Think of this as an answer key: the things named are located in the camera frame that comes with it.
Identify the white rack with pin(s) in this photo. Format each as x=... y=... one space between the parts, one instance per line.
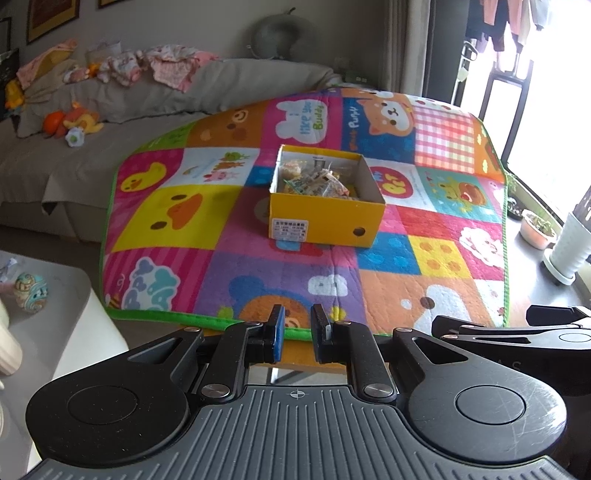
x=464 y=69

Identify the pink cloth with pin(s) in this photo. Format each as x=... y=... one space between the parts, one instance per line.
x=46 y=62

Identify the painted egg ornament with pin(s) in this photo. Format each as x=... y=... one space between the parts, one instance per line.
x=31 y=293

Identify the grey neck pillow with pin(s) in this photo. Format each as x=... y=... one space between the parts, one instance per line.
x=284 y=37

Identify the white ribbed pot on wheels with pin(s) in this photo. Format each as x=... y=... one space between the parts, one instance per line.
x=572 y=244

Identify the yellow plush toy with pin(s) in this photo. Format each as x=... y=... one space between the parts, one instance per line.
x=13 y=93

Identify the hanging clothes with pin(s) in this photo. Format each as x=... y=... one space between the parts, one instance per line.
x=508 y=23

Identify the cream ribbed vase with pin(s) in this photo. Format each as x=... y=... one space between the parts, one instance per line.
x=9 y=341

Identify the grey sofa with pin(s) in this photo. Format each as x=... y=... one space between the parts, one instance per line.
x=138 y=108

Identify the puffed rice snack packet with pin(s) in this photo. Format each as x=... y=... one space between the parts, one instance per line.
x=293 y=170

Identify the pink clothes pile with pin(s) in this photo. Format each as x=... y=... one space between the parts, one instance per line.
x=178 y=67

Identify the floral baby clothes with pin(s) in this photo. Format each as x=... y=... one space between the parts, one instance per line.
x=120 y=69

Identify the small dark picture frame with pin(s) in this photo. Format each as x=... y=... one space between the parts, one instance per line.
x=4 y=34

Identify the white green toy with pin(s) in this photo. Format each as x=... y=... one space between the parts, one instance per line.
x=75 y=137

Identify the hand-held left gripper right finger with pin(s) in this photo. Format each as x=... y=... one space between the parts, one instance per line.
x=318 y=332

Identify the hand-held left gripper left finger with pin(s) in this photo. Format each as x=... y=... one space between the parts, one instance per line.
x=278 y=334

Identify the colourful cartoon play mat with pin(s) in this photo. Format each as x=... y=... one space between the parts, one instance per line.
x=231 y=258

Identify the large picture frame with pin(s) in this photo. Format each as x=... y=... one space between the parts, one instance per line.
x=53 y=21

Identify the wide picture frame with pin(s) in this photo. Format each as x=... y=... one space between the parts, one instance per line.
x=112 y=3

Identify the yellow cardboard box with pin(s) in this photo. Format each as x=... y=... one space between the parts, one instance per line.
x=323 y=221

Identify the beige cloth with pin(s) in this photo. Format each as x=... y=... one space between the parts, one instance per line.
x=44 y=104

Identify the white coffee table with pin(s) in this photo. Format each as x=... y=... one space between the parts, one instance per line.
x=60 y=323

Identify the beige curtain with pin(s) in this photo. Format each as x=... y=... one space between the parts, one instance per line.
x=408 y=46

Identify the orange plush toy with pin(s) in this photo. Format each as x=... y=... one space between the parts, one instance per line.
x=76 y=121

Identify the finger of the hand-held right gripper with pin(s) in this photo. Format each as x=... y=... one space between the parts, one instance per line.
x=558 y=314
x=461 y=328

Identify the black metal frame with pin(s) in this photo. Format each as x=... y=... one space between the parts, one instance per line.
x=508 y=92

